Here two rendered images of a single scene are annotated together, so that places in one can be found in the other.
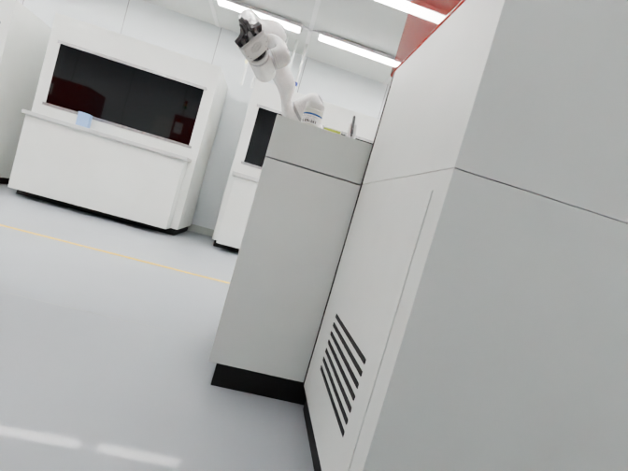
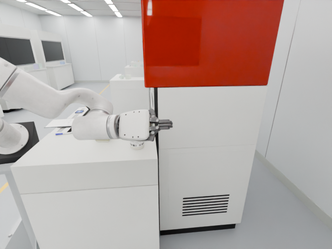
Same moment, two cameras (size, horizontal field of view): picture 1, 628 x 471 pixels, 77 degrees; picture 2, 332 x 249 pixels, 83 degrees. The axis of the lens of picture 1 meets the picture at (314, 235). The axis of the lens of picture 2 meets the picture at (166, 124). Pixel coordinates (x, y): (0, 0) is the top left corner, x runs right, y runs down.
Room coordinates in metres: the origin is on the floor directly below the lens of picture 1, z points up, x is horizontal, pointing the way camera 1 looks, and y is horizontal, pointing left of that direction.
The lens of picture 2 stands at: (1.29, 0.97, 1.42)
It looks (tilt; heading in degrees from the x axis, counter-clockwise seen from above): 22 degrees down; 272
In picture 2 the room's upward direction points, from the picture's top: straight up
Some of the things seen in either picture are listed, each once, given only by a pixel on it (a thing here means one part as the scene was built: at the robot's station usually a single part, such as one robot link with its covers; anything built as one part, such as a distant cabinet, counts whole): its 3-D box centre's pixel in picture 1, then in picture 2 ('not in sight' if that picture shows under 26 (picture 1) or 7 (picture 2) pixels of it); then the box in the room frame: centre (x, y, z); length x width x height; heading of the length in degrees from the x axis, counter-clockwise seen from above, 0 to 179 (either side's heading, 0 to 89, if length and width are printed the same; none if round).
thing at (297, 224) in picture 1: (346, 287); (114, 189); (1.74, -0.20, 0.41); 0.96 x 0.64 x 0.82; 98
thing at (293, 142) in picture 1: (310, 159); (98, 155); (1.69, 0.10, 0.89); 0.62 x 0.35 x 0.14; 8
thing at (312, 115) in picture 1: (312, 117); (136, 138); (1.47, 0.13, 1.01); 0.07 x 0.07 x 0.10
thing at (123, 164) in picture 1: (126, 133); not in sight; (4.74, 2.47, 1.00); 1.80 x 1.08 x 2.00; 98
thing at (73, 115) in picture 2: not in sight; (75, 126); (2.02, -0.31, 0.89); 0.55 x 0.09 x 0.14; 98
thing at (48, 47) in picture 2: not in sight; (48, 62); (5.96, -6.25, 1.00); 1.80 x 1.08 x 2.00; 98
